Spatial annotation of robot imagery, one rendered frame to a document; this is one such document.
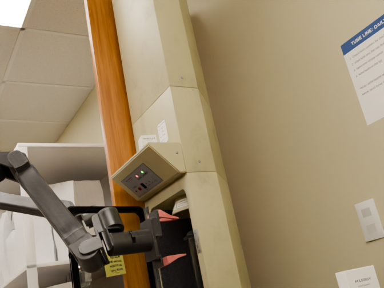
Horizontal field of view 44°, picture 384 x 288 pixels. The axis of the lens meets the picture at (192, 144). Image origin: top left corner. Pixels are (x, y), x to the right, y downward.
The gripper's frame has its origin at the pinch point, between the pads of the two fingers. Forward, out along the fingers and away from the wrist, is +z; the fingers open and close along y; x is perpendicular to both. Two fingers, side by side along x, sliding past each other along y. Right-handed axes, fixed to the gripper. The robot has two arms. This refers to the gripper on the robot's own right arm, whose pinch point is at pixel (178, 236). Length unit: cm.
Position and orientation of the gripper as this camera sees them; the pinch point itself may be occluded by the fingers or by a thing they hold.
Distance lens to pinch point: 127.6
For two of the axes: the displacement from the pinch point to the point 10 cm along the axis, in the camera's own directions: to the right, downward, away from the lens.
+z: 8.5, 0.0, 5.3
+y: -2.0, -9.2, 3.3
